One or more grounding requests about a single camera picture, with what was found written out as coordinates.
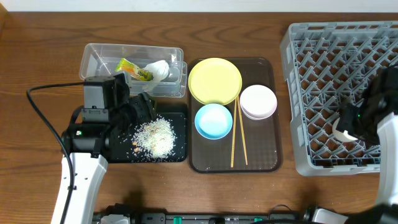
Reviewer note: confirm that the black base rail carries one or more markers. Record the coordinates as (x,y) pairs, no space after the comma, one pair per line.
(120,213)

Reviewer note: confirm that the pink bowl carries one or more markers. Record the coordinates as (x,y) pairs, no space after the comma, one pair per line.
(258,102)

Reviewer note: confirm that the black food waste tray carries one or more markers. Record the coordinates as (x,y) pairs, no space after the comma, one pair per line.
(176,116)

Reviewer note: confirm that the grey dishwasher rack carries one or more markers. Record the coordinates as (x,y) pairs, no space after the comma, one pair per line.
(326,65)

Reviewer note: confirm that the light blue bowl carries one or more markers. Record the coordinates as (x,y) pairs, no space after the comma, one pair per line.
(213,121)

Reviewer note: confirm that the rice pile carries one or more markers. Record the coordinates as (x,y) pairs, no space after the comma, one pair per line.
(152,140)

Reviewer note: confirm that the white tissue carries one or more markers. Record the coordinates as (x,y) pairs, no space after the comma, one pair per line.
(159,71)

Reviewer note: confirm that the yellow plate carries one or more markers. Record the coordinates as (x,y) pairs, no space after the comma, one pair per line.
(215,80)

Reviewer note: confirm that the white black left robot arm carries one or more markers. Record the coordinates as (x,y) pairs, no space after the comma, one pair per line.
(96,130)

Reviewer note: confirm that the pale green cup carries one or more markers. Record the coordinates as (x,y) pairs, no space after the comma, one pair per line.
(341,136)

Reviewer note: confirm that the green yellow snack wrapper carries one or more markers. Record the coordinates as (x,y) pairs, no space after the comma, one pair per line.
(136,72)

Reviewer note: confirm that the dark brown serving tray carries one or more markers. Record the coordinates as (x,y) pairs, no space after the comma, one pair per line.
(263,144)

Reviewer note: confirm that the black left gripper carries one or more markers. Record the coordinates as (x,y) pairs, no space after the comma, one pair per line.
(137,109)

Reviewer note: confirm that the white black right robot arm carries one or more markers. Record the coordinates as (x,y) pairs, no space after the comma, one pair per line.
(375,122)

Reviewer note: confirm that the clear plastic waste bin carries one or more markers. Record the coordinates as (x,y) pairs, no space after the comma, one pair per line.
(102,60)

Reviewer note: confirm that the wooden chopstick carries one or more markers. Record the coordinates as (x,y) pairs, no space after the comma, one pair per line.
(242,130)
(233,134)

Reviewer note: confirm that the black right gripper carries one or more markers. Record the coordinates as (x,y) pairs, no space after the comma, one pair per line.
(347,123)

